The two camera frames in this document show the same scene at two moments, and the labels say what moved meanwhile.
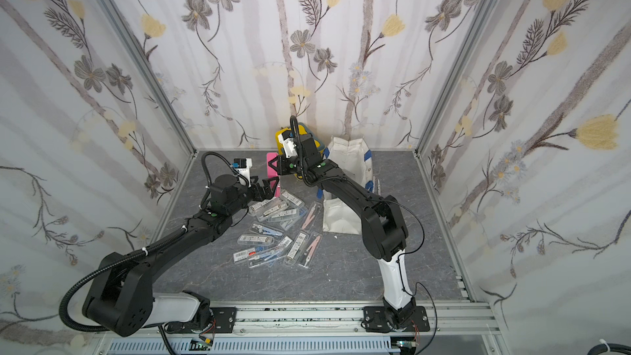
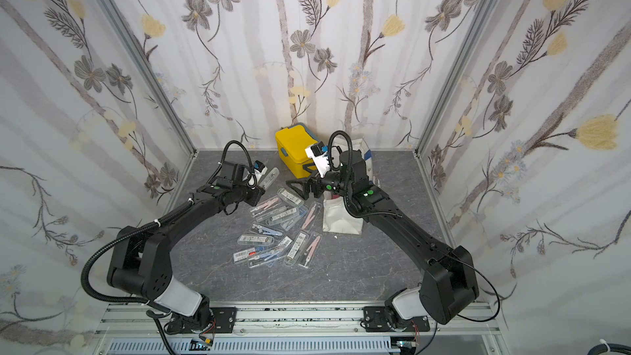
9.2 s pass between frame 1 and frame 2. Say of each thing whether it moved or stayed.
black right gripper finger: moved
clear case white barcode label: stayed
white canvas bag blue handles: stayed
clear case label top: moved
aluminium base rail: stayed
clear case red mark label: stayed
